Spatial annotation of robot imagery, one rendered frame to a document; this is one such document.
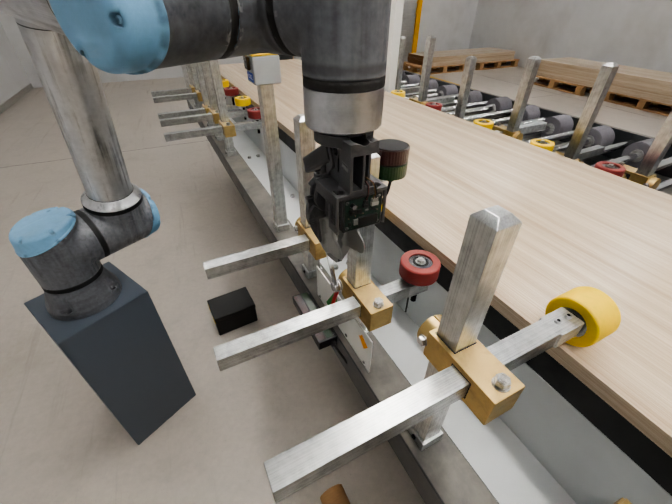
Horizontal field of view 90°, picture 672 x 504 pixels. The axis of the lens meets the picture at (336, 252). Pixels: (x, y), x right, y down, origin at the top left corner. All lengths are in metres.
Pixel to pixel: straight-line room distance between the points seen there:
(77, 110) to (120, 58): 0.64
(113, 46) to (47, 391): 1.73
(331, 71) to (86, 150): 0.77
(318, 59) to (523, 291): 0.53
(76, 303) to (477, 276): 1.05
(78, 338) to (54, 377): 0.82
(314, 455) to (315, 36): 0.41
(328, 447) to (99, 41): 0.42
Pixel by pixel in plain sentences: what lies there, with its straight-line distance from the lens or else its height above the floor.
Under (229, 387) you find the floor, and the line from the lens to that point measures 1.61.
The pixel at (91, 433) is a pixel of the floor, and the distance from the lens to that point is 1.73.
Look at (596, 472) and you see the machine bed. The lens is 0.77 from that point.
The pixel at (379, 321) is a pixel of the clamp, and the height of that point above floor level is 0.84.
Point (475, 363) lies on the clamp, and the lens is 0.47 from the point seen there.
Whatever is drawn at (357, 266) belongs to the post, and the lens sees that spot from 0.63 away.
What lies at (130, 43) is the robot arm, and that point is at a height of 1.30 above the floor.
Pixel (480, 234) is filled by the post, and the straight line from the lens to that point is 0.36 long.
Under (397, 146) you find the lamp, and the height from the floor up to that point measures 1.14.
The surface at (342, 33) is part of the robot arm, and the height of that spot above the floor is 1.30.
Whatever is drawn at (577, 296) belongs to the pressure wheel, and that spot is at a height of 0.98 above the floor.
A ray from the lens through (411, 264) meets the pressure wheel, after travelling 0.69.
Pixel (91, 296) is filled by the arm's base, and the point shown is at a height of 0.65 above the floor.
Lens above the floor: 1.33
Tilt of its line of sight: 37 degrees down
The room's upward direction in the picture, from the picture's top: straight up
